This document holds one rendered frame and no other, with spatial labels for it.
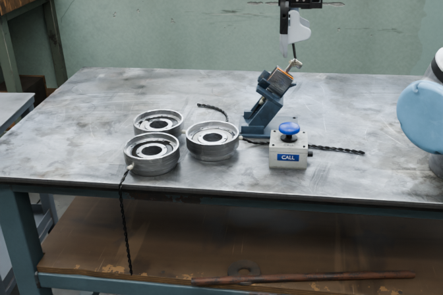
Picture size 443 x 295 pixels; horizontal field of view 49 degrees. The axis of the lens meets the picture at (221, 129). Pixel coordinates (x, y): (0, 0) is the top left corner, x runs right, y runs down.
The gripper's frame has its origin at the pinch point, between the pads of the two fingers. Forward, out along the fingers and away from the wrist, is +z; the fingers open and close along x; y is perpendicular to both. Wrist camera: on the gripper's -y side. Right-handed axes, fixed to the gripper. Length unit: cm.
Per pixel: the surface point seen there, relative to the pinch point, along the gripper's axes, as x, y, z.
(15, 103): 35, -82, 30
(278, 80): -1.3, -0.5, 6.4
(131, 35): 151, -80, 42
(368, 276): -17.9, 18.7, 42.0
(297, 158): -16.9, 3.4, 15.7
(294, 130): -14.9, 2.7, 10.9
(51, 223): 38, -81, 78
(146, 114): -2.5, -28.6, 14.5
